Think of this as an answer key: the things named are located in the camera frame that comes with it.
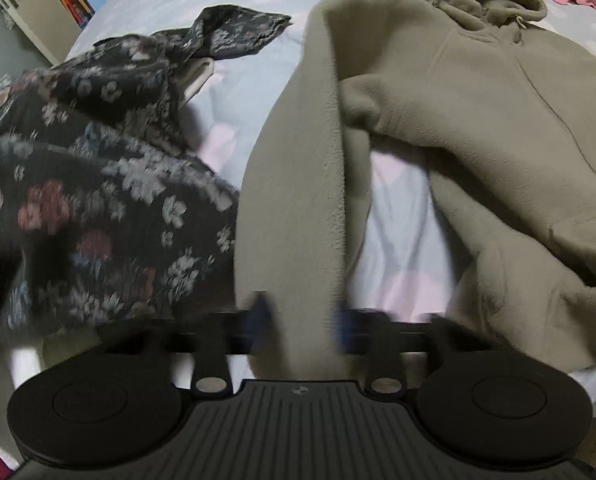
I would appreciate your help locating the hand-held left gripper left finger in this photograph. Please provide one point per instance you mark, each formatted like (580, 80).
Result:
(261, 312)

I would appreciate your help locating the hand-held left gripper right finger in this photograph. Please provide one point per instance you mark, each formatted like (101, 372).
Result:
(342, 327)

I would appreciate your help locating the olive fleece hoodie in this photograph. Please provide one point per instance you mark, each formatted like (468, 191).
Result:
(477, 150)

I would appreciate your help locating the dark floral garment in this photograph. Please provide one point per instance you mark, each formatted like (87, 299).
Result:
(103, 195)

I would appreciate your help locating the blue polka dot bedsheet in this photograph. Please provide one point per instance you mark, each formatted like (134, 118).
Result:
(248, 90)

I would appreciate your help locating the shelf with colourful things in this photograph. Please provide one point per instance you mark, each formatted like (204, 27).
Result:
(77, 6)

